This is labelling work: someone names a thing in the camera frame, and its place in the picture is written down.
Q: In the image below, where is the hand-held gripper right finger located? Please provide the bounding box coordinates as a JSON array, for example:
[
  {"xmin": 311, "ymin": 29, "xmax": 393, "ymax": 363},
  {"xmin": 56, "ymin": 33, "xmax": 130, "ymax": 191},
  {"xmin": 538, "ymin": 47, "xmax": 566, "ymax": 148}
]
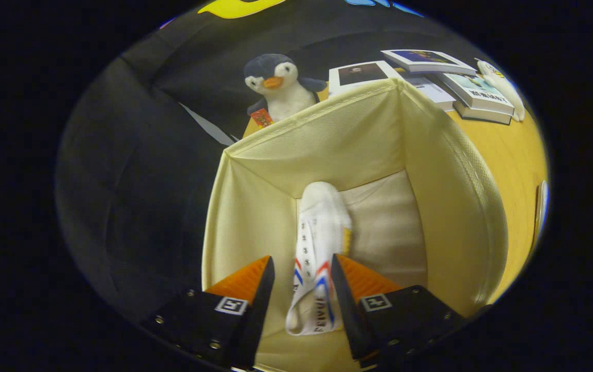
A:
[{"xmin": 331, "ymin": 253, "xmax": 467, "ymax": 368}]

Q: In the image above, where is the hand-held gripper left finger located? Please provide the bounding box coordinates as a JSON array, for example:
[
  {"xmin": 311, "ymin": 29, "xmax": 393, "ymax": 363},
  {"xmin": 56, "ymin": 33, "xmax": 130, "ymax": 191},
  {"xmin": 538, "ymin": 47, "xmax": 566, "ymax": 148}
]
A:
[{"xmin": 142, "ymin": 255, "xmax": 275, "ymax": 370}]

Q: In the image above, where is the white canvas shoe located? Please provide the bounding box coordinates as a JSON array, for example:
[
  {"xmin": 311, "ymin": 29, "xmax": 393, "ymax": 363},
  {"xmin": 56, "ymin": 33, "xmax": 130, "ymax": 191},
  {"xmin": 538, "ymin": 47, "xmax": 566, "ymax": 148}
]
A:
[{"xmin": 285, "ymin": 181, "xmax": 353, "ymax": 336}]

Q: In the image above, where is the cream fabric storage box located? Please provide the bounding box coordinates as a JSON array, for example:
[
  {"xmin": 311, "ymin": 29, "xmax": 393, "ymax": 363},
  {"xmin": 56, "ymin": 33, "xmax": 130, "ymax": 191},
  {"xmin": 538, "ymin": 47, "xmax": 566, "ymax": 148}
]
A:
[{"xmin": 201, "ymin": 77, "xmax": 509, "ymax": 372}]

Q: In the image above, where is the black backdrop cloth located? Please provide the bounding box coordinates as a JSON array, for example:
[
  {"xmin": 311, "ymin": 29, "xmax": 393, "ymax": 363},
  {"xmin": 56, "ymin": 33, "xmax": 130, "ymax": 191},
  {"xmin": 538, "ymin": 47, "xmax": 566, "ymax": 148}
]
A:
[{"xmin": 55, "ymin": 0, "xmax": 483, "ymax": 321}]

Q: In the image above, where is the grey white penguin plush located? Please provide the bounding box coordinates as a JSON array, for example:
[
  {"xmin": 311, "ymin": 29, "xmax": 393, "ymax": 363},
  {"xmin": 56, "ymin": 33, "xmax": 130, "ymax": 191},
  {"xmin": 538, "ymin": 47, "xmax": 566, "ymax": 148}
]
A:
[{"xmin": 243, "ymin": 53, "xmax": 328, "ymax": 130}]

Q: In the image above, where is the white book under stack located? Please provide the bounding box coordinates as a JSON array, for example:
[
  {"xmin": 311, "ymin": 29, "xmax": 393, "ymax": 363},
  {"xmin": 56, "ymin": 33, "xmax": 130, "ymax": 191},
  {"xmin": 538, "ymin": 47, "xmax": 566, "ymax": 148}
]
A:
[{"xmin": 453, "ymin": 101, "xmax": 512, "ymax": 126}]

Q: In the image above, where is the book with light blue cover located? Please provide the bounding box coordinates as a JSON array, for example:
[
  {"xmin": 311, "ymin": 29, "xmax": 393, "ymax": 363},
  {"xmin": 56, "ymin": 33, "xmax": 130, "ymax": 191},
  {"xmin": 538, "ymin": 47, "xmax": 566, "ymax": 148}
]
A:
[{"xmin": 439, "ymin": 72, "xmax": 515, "ymax": 115}]

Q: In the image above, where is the white duck plush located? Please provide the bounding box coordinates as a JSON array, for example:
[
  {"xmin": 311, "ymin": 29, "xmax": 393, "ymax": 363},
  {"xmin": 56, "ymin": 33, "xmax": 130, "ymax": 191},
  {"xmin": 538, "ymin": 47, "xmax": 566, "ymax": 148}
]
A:
[{"xmin": 475, "ymin": 58, "xmax": 526, "ymax": 122}]

